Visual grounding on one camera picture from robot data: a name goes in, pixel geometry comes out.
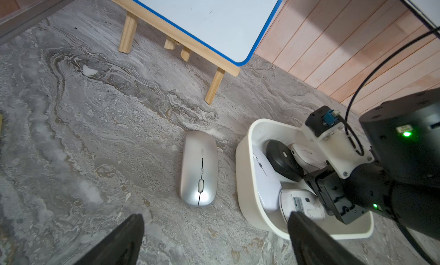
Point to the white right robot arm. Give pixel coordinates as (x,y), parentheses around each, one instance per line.
(397,177)

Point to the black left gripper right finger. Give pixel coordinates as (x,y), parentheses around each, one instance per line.
(313,246)

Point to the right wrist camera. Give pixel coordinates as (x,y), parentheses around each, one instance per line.
(336,141)

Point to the white mouse underside up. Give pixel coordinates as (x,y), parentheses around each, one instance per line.
(301,200)

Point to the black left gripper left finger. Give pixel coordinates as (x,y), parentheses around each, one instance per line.
(120,247)

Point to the white mouse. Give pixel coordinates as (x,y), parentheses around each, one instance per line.
(308,159)
(268,184)

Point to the white storage box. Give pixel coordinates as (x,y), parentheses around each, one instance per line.
(250,205)

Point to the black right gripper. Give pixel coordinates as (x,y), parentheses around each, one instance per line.
(329,189)

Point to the black mouse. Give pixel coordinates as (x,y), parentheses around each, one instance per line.
(283,162)

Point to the white mouse in box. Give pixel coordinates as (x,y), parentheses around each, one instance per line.
(308,159)

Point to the white board blue frame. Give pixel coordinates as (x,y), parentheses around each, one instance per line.
(231,28)

